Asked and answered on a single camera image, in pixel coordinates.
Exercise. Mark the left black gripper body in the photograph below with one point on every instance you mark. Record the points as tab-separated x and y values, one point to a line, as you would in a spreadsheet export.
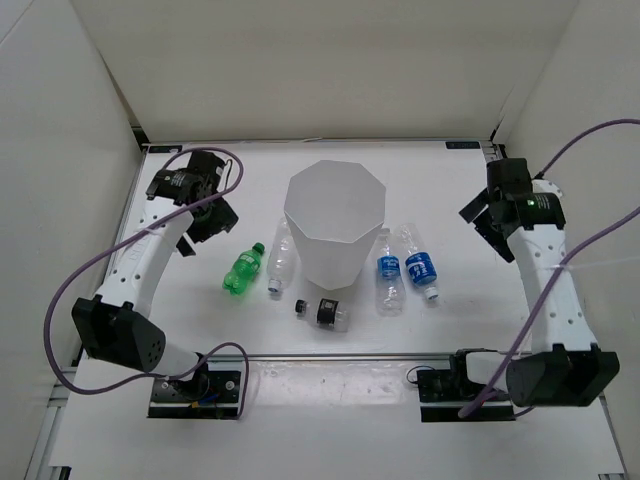
218	216

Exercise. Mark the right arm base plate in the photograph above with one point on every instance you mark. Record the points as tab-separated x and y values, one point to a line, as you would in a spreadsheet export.
443	392

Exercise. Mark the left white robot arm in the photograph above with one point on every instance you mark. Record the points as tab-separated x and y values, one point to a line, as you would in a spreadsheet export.
115	325

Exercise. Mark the clear bottle blue label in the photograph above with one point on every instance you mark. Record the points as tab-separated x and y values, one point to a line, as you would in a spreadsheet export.
390	292

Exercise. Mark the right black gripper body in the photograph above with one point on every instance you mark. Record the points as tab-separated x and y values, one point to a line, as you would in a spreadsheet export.
491	201

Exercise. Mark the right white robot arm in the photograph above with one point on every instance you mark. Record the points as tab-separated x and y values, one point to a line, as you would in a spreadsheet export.
522	219

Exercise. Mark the clear bottle black label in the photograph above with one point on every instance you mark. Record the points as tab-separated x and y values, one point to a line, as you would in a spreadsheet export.
329	314

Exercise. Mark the clear bottle blue cap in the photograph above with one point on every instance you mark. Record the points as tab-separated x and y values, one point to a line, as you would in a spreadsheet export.
282	259

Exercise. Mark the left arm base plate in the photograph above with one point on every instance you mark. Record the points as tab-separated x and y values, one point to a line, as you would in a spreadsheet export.
215	392

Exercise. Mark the green plastic bottle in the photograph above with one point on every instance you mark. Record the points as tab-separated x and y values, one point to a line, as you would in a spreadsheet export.
244	270

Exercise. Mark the blue label bottle white cap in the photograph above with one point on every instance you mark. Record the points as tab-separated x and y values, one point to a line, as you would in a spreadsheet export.
418	263

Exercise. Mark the white octagonal bin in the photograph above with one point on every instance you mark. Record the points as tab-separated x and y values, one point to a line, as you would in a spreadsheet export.
335	211

